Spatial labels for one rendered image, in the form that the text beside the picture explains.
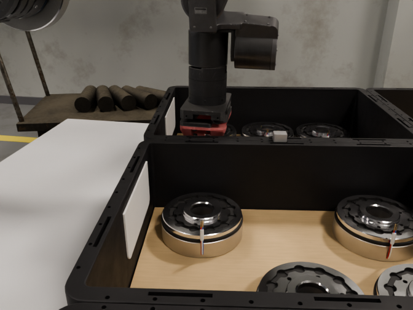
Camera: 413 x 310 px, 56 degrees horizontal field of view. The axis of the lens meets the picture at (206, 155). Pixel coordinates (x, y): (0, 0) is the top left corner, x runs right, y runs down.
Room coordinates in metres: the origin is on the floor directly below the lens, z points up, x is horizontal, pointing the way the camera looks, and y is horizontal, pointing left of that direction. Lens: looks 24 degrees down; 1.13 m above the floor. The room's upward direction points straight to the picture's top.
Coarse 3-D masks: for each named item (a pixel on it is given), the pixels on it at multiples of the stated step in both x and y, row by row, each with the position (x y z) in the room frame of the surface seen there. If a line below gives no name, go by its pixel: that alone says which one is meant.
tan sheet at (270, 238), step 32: (160, 224) 0.44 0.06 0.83; (256, 224) 0.44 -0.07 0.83; (288, 224) 0.44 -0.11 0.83; (320, 224) 0.44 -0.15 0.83; (160, 256) 0.37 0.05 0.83; (224, 256) 0.37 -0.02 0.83; (256, 256) 0.37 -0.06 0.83; (288, 256) 0.37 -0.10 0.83; (320, 256) 0.37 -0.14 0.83; (352, 256) 0.37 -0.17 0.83; (192, 288) 0.32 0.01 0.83; (224, 288) 0.32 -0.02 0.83; (256, 288) 0.32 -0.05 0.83
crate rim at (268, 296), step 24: (144, 144) 0.48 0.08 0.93; (168, 144) 0.49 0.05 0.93; (192, 144) 0.48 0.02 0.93; (216, 144) 0.48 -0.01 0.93; (240, 144) 0.48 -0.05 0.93; (264, 144) 0.48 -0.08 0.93; (288, 144) 0.48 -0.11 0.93; (312, 144) 0.48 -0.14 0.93; (336, 144) 0.48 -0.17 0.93; (360, 144) 0.48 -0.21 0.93; (384, 144) 0.48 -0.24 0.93; (408, 144) 0.48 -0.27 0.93; (120, 192) 0.35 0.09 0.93; (96, 240) 0.27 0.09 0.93; (96, 264) 0.25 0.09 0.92; (72, 288) 0.21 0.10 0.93; (96, 288) 0.21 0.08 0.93; (120, 288) 0.21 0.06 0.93; (144, 288) 0.21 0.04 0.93
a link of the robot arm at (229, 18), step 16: (192, 0) 0.52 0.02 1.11; (208, 0) 0.52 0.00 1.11; (192, 16) 0.53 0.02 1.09; (208, 16) 0.52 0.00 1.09; (224, 16) 0.57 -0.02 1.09; (240, 16) 0.56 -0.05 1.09; (256, 16) 0.57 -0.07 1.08; (208, 32) 0.53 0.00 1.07; (240, 32) 0.54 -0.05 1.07; (256, 32) 0.54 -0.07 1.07; (272, 32) 0.54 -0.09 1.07; (240, 48) 0.54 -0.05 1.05; (256, 48) 0.54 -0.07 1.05; (272, 48) 0.53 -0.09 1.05; (240, 64) 0.55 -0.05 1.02; (256, 64) 0.54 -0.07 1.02; (272, 64) 0.54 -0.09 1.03
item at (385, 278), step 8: (400, 264) 0.32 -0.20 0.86; (408, 264) 0.32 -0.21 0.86; (384, 272) 0.31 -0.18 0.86; (392, 272) 0.31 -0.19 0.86; (400, 272) 0.31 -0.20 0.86; (408, 272) 0.31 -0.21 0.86; (384, 280) 0.30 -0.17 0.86; (392, 280) 0.30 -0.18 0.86; (400, 280) 0.30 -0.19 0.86; (408, 280) 0.30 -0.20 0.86; (376, 288) 0.29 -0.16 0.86; (384, 288) 0.29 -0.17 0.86; (392, 288) 0.29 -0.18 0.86; (400, 288) 0.29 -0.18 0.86
